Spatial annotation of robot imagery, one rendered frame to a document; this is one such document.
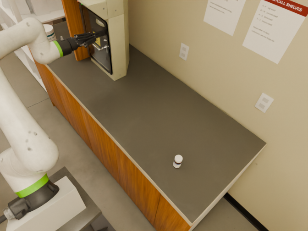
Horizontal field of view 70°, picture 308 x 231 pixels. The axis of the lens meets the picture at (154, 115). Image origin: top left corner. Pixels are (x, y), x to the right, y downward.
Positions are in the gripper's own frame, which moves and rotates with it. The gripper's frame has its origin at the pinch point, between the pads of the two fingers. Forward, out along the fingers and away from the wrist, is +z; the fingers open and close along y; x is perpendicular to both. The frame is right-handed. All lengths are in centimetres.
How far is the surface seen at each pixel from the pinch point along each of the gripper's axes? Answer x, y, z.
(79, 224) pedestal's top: 37, -75, -64
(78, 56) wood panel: 32.9, 32.3, -2.9
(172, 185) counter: 37, -89, -19
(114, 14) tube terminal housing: -11.3, -4.6, 9.4
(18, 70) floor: 131, 186, -28
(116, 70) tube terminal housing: 28.0, -4.7, 7.2
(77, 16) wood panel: 2.6, 32.4, 3.4
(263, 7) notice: -31, -71, 48
